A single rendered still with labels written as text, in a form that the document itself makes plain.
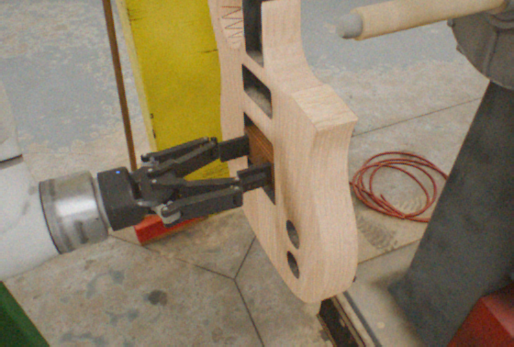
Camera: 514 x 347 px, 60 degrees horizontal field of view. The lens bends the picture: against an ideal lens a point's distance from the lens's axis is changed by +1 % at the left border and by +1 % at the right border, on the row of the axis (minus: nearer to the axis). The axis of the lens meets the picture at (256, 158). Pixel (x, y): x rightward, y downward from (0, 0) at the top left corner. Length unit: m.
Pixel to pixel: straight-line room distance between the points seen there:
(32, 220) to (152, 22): 0.93
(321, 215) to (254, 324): 1.17
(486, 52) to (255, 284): 1.25
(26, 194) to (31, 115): 2.11
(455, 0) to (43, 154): 2.07
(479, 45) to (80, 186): 0.53
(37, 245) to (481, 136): 0.75
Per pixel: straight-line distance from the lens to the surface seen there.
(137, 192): 0.56
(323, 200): 0.48
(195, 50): 1.45
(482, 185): 0.97
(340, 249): 0.51
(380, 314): 1.36
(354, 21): 0.47
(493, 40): 0.65
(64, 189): 0.54
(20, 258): 0.55
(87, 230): 0.55
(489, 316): 1.08
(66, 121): 2.52
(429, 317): 1.30
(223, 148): 0.61
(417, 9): 0.51
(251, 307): 1.66
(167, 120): 1.57
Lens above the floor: 1.47
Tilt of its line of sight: 44 degrees down
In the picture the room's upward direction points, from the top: straight up
